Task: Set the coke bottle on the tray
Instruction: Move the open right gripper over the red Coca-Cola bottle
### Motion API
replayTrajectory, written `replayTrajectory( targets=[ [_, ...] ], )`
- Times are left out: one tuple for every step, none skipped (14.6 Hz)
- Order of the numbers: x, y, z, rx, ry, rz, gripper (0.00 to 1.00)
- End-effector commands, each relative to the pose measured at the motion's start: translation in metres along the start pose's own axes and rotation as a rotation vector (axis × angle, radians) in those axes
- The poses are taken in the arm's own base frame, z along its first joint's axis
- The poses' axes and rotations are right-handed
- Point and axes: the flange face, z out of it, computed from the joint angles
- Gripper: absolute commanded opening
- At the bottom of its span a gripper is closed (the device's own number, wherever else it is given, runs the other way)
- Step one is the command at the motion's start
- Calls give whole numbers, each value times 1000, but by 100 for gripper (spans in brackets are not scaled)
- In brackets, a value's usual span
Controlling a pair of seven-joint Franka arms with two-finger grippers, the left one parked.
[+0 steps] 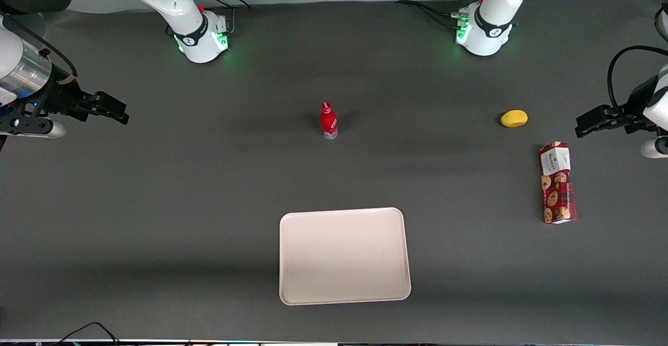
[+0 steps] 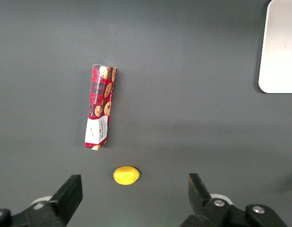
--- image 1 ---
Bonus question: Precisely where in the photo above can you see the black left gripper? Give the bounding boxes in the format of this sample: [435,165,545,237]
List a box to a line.
[576,75,659,138]

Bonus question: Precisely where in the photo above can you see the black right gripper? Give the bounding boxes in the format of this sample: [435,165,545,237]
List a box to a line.
[31,77,129,125]

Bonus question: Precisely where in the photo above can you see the red coke bottle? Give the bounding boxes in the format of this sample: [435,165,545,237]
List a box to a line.
[319,101,339,140]

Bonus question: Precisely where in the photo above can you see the beige plastic tray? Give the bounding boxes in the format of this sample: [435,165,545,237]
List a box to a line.
[279,207,412,306]

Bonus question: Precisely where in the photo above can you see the red cookie box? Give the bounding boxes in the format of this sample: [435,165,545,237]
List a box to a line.
[538,141,578,224]

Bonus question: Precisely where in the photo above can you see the yellow lemon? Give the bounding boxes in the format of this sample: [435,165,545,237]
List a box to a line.
[500,110,529,128]

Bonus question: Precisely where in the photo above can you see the dark grey table mat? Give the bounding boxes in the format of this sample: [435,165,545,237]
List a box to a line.
[0,0,668,343]

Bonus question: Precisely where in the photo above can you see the black left gripper cable loop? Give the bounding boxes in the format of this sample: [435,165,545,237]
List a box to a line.
[606,45,668,116]

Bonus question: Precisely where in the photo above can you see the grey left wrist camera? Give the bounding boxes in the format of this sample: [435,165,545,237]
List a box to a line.
[641,136,668,159]

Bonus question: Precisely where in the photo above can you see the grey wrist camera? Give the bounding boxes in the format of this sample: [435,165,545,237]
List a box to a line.
[641,136,668,159]
[0,116,67,139]

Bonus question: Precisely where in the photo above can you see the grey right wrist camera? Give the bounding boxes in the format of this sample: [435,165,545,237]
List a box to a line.
[0,116,67,139]

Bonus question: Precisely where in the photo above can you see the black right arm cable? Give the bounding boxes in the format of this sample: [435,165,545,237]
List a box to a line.
[0,14,79,78]

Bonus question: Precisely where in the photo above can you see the black left arm base cables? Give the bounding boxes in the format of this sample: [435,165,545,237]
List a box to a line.
[394,0,518,31]

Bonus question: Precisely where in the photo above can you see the black cable at table edge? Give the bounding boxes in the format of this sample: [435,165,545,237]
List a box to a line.
[51,321,122,346]

